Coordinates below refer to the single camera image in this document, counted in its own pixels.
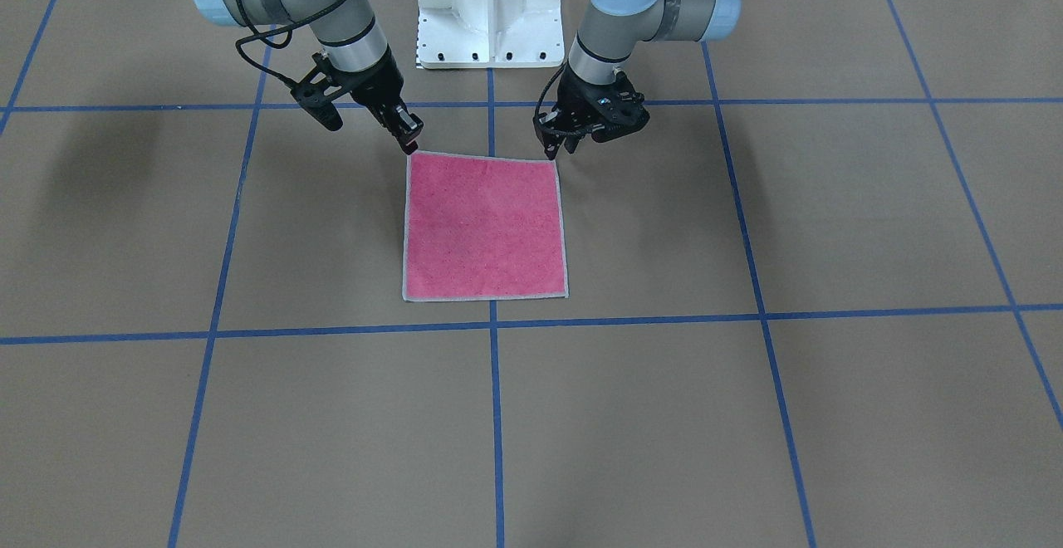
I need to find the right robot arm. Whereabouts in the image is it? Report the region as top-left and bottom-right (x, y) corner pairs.
(193, 0), (423, 154)

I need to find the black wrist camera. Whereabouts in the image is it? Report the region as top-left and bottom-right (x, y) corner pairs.
(289, 52), (343, 132)
(590, 91), (649, 144)

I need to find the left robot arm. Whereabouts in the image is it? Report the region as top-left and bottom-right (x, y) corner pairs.
(532, 0), (742, 159)

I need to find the pink towel with grey edge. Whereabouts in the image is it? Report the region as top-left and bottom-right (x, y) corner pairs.
(402, 151), (570, 302)

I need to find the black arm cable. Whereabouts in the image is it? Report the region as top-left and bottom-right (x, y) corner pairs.
(233, 0), (362, 88)
(533, 0), (806, 130)

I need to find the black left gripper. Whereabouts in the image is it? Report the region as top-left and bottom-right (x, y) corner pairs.
(536, 66), (649, 159)

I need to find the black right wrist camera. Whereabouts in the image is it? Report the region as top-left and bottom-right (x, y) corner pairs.
(289, 52), (343, 132)

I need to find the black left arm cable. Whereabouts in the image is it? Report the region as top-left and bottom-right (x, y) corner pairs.
(533, 0), (806, 130)

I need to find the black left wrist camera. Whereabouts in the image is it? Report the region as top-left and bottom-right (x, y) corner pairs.
(590, 91), (649, 144)

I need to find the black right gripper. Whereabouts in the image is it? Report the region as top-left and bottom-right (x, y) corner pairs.
(333, 56), (423, 155)

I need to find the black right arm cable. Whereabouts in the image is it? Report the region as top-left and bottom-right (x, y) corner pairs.
(233, 0), (362, 88)

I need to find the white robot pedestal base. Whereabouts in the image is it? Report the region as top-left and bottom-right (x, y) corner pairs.
(415, 0), (566, 69)

